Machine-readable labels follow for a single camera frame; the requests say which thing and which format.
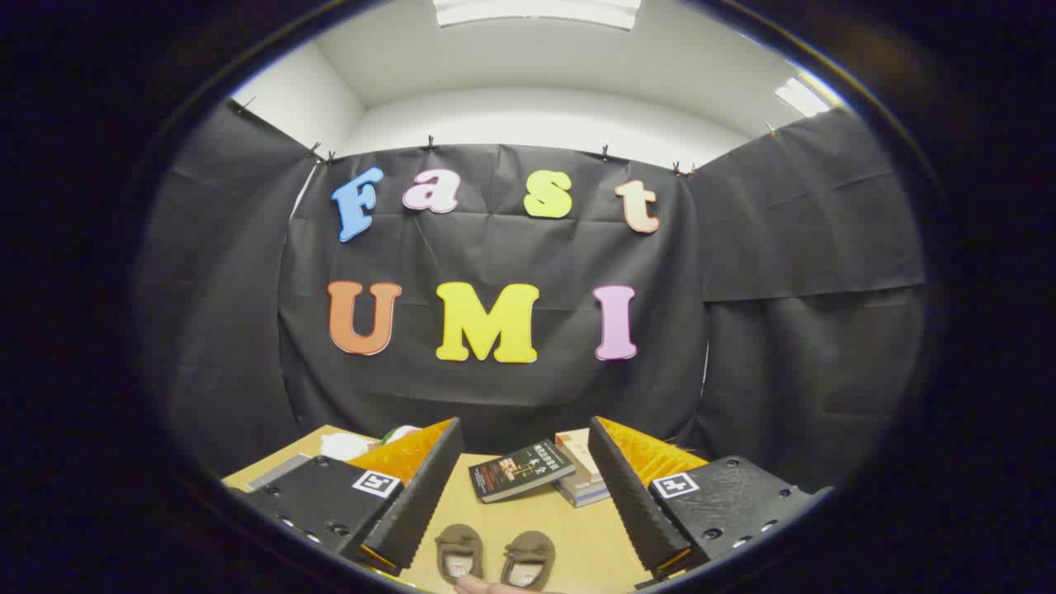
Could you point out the watermelon slice plush toy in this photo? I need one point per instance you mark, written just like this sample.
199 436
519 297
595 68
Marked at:
400 432

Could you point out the cream fabric storage box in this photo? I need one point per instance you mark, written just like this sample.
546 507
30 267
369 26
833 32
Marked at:
276 472

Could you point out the blue cover book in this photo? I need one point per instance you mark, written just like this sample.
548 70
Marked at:
587 493

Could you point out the black cover book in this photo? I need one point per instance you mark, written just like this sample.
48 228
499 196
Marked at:
520 472

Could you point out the white plush toy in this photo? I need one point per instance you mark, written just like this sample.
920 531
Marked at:
342 445

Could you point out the tan cover book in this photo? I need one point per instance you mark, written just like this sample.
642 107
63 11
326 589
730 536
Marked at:
577 454

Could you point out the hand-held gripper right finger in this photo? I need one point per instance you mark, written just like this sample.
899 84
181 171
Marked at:
631 503

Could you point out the ceiling light panel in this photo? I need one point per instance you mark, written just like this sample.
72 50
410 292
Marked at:
536 10
800 96

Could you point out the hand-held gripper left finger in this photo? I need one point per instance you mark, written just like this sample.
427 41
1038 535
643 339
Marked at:
421 503

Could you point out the brown fuzzy slipper shoe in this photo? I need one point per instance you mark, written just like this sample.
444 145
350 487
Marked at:
459 544
530 549

